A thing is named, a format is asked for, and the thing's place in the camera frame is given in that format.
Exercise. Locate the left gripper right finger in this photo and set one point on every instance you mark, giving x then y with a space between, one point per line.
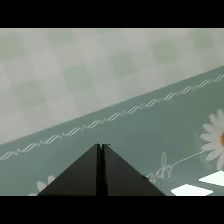
123 176

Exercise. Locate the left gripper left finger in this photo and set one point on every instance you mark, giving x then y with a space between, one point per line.
80 176

